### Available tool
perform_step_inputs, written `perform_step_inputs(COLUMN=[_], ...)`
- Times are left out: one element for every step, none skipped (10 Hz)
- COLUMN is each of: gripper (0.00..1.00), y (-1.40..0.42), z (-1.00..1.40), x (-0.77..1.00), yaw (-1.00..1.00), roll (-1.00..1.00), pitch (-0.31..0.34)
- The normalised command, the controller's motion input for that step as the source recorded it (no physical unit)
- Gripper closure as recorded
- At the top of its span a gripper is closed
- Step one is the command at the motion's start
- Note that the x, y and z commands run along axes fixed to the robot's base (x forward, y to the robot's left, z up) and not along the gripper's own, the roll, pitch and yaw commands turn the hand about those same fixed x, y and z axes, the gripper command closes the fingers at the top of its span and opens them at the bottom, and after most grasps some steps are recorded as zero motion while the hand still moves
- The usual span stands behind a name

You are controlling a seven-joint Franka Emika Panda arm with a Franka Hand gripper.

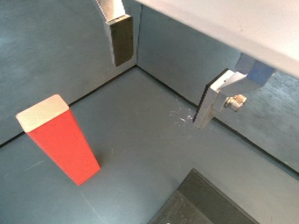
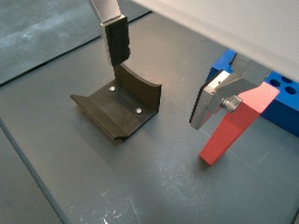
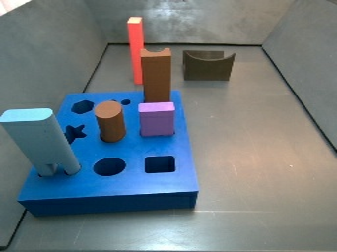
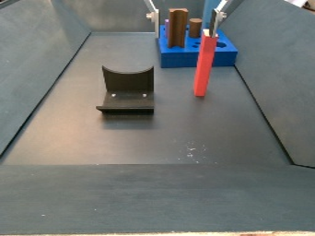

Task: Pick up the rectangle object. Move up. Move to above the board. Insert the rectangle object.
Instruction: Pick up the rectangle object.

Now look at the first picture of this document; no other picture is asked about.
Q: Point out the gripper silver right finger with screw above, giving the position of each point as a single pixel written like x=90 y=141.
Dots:
x=224 y=92

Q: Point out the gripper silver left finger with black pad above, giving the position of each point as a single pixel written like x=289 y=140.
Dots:
x=119 y=25

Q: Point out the red rectangular block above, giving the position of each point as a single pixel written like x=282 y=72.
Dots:
x=50 y=124

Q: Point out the black curved holder stand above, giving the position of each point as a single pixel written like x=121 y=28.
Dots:
x=200 y=203

